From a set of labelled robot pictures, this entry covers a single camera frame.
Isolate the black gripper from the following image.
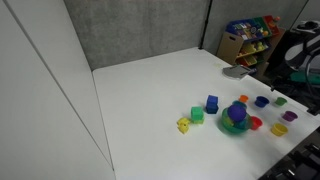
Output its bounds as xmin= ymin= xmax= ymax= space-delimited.
xmin=270 ymin=81 xmax=313 ymax=101

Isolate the dark blue bowl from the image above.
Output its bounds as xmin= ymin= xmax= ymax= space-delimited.
xmin=254 ymin=95 xmax=270 ymax=109

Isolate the small green bowl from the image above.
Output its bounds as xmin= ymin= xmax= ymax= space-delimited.
xmin=274 ymin=96 xmax=288 ymax=107

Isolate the purple bowl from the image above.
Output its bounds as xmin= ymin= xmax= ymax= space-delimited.
xmin=282 ymin=110 xmax=299 ymax=123

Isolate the yellow bowl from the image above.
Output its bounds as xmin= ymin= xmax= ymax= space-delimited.
xmin=270 ymin=122 xmax=289 ymax=137

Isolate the small orange bowl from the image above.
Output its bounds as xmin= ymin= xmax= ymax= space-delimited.
xmin=238 ymin=94 xmax=250 ymax=104

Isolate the red bowl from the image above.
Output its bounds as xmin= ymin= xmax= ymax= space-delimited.
xmin=249 ymin=115 xmax=264 ymax=131

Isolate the large green bowl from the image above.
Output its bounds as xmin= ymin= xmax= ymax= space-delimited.
xmin=220 ymin=107 xmax=254 ymax=136

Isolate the grey metal plate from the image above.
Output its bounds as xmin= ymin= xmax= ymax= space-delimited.
xmin=222 ymin=64 xmax=258 ymax=81

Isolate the purple ball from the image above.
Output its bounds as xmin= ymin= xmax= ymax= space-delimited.
xmin=227 ymin=104 xmax=248 ymax=123

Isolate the toy shelf with coloured bins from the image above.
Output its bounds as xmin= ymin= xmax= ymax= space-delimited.
xmin=216 ymin=14 xmax=287 ymax=76

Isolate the bright blue cube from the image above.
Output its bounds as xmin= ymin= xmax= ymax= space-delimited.
xmin=206 ymin=94 xmax=219 ymax=107

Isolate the dark blue cube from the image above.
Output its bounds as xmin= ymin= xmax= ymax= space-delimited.
xmin=205 ymin=103 xmax=219 ymax=115

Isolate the green cube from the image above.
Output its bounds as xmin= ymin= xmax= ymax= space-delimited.
xmin=190 ymin=106 xmax=205 ymax=121

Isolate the black pole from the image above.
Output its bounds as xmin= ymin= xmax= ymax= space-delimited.
xmin=198 ymin=0 xmax=214 ymax=51

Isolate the yellow cube block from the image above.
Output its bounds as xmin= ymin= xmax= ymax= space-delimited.
xmin=176 ymin=116 xmax=192 ymax=135

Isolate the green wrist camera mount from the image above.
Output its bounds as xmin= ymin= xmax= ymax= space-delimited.
xmin=289 ymin=71 xmax=320 ymax=85

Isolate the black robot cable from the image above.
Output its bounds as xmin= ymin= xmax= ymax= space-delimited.
xmin=304 ymin=54 xmax=320 ymax=101

